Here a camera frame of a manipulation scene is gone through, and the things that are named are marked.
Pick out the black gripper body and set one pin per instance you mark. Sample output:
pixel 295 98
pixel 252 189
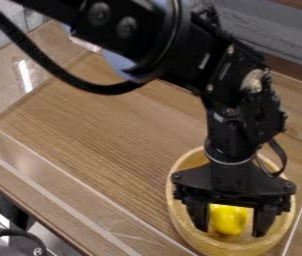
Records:
pixel 239 183

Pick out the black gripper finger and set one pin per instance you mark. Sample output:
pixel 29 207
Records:
pixel 264 219
pixel 200 214

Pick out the yellow lemon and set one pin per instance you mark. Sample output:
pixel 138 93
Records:
pixel 229 219

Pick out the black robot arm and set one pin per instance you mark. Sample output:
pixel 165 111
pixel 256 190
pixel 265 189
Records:
pixel 160 39

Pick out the brown wooden bowl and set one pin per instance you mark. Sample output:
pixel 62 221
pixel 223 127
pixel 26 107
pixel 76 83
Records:
pixel 212 243

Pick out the black metal bracket with screw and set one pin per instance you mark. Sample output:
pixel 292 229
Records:
pixel 35 247

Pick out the clear acrylic tray wall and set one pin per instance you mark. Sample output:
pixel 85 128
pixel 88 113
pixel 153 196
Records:
pixel 85 158

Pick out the clear acrylic corner bracket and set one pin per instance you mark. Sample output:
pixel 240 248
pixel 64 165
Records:
pixel 85 44

